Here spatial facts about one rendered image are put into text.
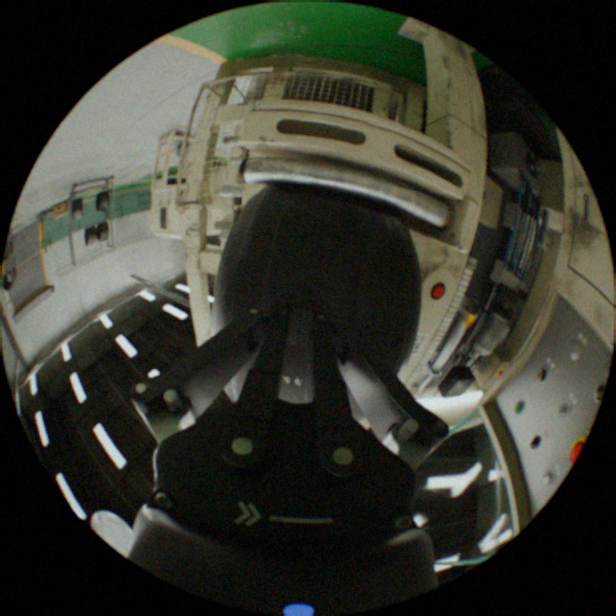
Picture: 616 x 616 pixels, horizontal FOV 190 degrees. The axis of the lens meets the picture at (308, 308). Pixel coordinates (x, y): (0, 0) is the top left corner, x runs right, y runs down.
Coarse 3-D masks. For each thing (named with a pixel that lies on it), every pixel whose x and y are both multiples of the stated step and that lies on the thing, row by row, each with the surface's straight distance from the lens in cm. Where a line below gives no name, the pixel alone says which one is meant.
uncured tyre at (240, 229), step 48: (288, 192) 30; (240, 240) 26; (288, 240) 24; (336, 240) 24; (384, 240) 27; (240, 288) 23; (288, 288) 22; (336, 288) 22; (384, 288) 24; (384, 336) 24; (240, 384) 28
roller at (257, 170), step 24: (240, 168) 32; (264, 168) 31; (288, 168) 30; (312, 168) 30; (336, 168) 31; (336, 192) 31; (360, 192) 31; (384, 192) 31; (408, 192) 33; (432, 216) 35
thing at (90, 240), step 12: (108, 180) 637; (72, 192) 559; (84, 192) 623; (96, 192) 584; (108, 192) 586; (72, 204) 567; (96, 204) 627; (108, 204) 583; (72, 216) 566; (84, 228) 573; (96, 228) 616; (108, 228) 580; (72, 240) 554; (72, 252) 556
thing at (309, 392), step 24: (312, 336) 11; (312, 360) 10; (336, 360) 10; (312, 384) 8; (336, 384) 8; (336, 408) 7; (336, 432) 6; (336, 456) 5; (360, 456) 6; (336, 480) 6
